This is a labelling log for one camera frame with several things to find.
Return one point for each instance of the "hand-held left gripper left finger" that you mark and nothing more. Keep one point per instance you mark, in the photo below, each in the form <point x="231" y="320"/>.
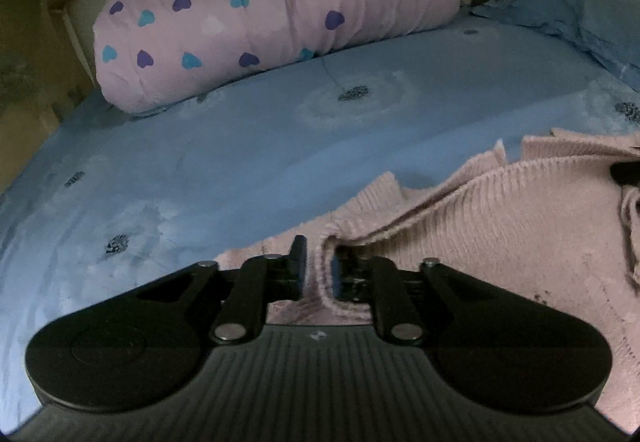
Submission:
<point x="300" y="269"/>

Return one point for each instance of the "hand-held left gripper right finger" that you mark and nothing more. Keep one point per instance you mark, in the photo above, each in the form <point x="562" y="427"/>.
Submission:
<point x="336" y="274"/>

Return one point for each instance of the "blue floral bed sheet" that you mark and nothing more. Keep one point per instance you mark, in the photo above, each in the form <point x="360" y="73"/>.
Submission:
<point x="200" y="162"/>

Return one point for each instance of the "pink knitted cardigan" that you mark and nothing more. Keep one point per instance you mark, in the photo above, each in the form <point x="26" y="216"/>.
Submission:
<point x="500" y="232"/>

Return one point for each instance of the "blue pillow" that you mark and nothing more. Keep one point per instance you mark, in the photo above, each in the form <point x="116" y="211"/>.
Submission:
<point x="575" y="12"/>

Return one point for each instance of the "pink heart-print rolled quilt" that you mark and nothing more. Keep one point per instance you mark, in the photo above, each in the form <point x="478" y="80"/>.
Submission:
<point x="280" y="17"/>

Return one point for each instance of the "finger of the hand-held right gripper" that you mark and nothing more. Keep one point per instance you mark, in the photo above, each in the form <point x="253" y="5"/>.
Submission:
<point x="625" y="173"/>

